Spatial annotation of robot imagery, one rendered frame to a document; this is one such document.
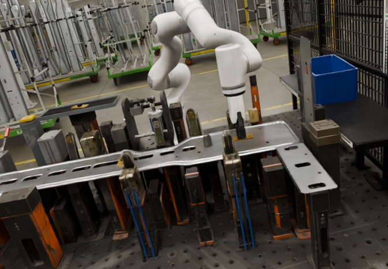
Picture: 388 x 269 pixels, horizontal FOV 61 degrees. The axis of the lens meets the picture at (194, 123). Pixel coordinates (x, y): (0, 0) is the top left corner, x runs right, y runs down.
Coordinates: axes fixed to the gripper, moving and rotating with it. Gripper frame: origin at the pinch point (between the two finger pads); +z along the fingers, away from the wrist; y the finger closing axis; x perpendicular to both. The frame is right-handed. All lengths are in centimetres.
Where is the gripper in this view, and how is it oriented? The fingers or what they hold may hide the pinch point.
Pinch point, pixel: (240, 131)
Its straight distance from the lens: 121.8
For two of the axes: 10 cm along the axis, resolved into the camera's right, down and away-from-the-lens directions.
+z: 2.0, 9.1, 3.6
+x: 9.8, -1.9, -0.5
